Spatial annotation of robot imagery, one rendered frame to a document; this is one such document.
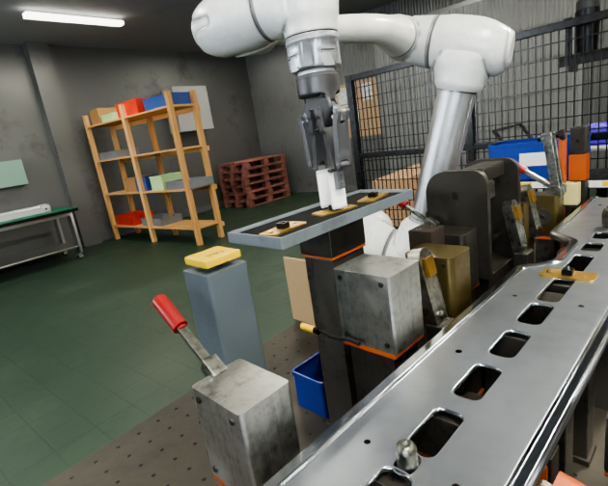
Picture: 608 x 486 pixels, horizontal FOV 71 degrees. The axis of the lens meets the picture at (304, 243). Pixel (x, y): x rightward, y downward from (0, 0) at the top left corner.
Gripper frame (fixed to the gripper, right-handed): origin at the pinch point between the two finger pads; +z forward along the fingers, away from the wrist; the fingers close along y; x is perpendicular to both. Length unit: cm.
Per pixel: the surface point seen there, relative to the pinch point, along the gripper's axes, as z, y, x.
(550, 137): 0, 1, 69
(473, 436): 20.0, 41.0, -14.7
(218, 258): 4.3, 9.0, -26.3
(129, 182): 26, -649, 60
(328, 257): 11.3, 3.6, -5.0
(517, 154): 8, -28, 100
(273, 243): 4.4, 8.9, -17.6
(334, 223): 4.3, 7.8, -5.6
